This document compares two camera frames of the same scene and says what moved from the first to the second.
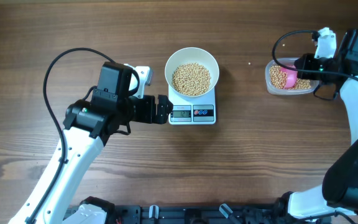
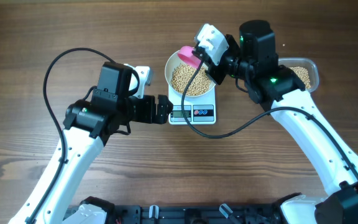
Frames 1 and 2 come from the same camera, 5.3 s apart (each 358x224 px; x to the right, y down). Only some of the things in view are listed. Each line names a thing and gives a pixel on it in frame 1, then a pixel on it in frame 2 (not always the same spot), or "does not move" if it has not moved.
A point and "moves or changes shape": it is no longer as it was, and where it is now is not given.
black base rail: (194, 214) does not move
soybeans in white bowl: (191, 79) does not move
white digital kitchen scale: (192, 110) does not move
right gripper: (304, 61) → (214, 73)
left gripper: (149, 116) does not move
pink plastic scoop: (291, 76) moves or changes shape
